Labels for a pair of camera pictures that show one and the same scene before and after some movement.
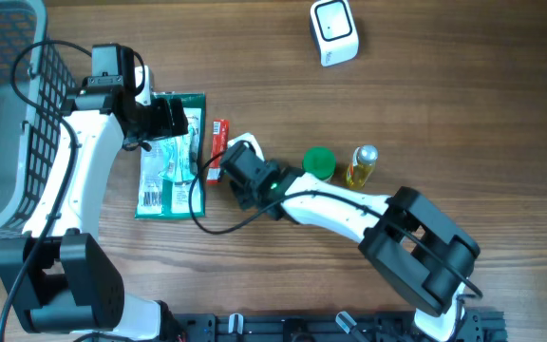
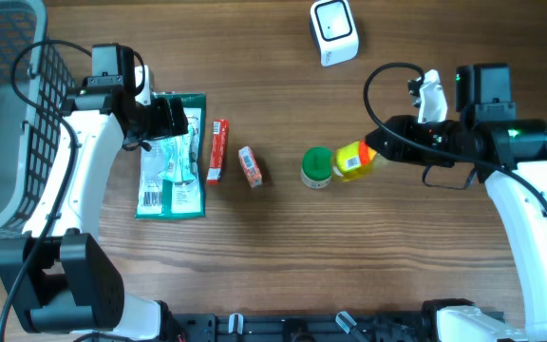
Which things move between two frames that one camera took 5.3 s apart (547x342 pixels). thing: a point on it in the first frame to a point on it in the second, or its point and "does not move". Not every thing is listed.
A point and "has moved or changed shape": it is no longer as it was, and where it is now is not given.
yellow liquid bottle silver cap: (365, 157) has moved or changed shape
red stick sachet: (218, 144) does not move
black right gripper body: (250, 193) to (428, 133)
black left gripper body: (158, 122) does not move
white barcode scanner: (334, 32) does not move
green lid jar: (320, 161) does not move
